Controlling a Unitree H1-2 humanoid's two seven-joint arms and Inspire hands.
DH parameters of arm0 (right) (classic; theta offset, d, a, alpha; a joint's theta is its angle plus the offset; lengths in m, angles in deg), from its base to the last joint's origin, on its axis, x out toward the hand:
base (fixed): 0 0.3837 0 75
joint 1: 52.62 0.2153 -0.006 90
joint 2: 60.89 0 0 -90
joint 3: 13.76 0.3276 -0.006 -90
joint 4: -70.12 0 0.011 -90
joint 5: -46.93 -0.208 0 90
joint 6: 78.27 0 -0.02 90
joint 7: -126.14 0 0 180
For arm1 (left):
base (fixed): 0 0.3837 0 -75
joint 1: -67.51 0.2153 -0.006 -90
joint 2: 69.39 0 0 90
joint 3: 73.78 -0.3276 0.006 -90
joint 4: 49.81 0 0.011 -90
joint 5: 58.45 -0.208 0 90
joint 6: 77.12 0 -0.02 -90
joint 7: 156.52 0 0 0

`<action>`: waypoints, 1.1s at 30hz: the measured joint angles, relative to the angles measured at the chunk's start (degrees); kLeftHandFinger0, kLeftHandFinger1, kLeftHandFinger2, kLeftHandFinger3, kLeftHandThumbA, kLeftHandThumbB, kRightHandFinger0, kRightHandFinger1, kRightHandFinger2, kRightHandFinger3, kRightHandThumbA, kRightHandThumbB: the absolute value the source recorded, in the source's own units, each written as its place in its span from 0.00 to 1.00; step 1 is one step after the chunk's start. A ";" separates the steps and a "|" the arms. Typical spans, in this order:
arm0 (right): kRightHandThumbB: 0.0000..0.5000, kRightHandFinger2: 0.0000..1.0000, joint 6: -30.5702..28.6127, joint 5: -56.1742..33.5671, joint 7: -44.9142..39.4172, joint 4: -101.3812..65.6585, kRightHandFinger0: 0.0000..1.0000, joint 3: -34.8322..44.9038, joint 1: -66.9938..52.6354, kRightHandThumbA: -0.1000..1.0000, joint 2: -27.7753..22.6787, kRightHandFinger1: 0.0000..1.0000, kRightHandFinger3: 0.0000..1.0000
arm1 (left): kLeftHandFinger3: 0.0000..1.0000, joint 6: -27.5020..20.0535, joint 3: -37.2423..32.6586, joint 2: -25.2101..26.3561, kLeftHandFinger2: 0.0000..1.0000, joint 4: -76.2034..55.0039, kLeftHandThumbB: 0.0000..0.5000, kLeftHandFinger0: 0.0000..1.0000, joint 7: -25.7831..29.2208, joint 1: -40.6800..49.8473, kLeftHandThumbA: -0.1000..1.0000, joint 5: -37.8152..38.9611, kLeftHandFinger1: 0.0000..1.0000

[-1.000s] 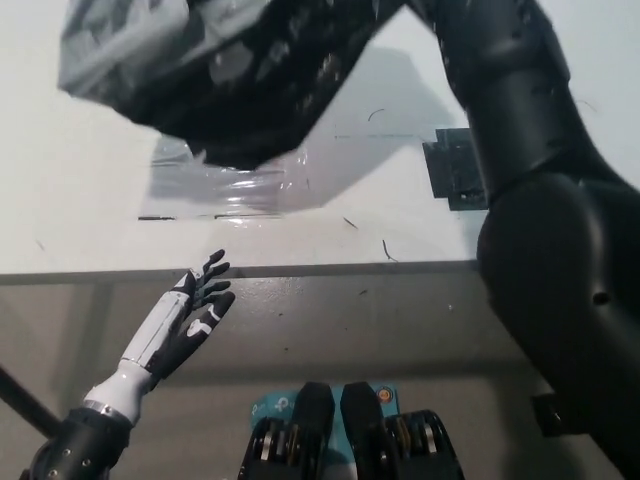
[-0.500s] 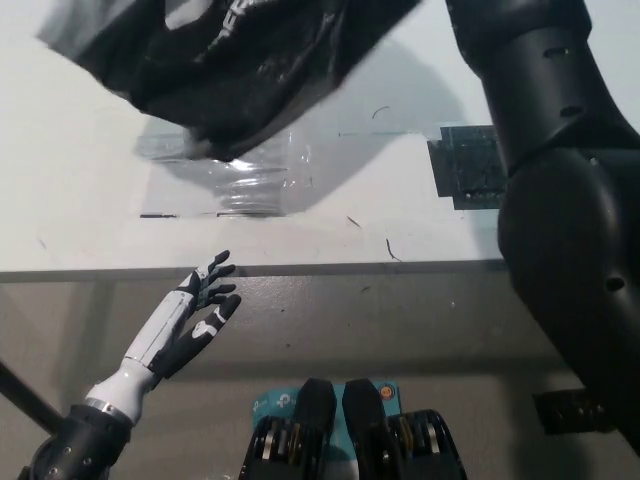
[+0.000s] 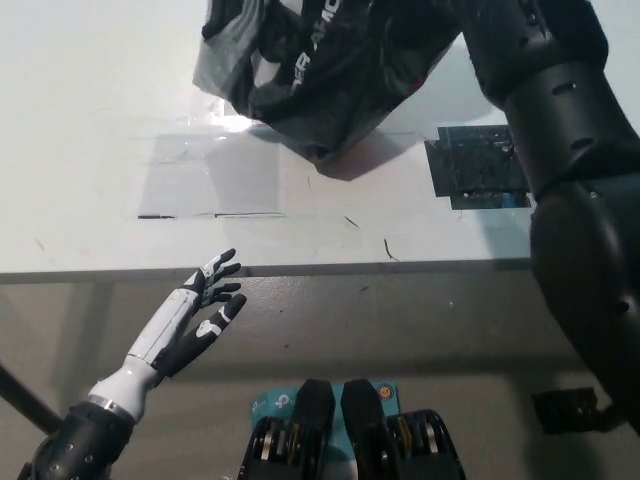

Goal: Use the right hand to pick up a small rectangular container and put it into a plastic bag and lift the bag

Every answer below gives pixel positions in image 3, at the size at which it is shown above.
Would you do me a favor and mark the grey and black plastic bag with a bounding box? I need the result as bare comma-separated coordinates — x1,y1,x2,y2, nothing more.
192,0,464,166

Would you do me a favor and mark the black tape patch on table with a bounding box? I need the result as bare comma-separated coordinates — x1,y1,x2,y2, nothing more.
424,124,532,211

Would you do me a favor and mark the black table leg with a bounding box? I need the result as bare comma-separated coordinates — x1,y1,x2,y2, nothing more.
0,362,66,436

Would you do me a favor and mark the clear tape patch on table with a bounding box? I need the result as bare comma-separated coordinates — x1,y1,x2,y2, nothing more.
130,129,291,220

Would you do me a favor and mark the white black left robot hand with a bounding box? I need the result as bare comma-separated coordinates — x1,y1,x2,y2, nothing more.
127,248,248,389

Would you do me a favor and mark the black floor tape patch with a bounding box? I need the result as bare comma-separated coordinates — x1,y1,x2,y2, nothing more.
530,387,616,434

